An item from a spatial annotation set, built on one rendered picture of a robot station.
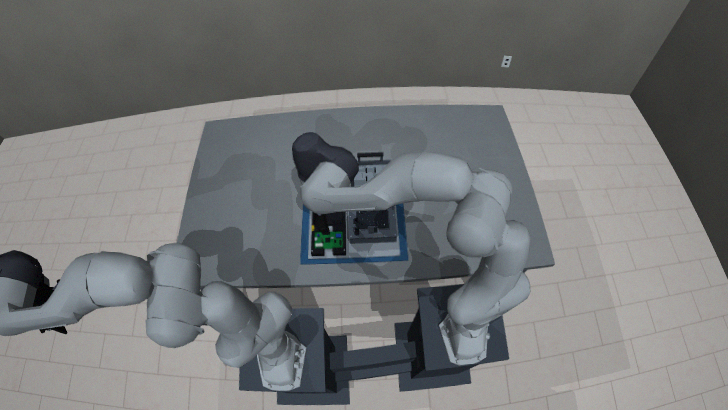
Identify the green circuit board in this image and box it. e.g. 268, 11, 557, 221
314, 231, 343, 249

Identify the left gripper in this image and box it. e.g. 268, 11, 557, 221
33, 279, 67, 334

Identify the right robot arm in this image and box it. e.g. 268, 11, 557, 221
292, 132, 531, 365

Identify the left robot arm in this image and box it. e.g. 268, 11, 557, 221
0, 243, 307, 391

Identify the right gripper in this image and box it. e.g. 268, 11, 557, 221
315, 213, 330, 235

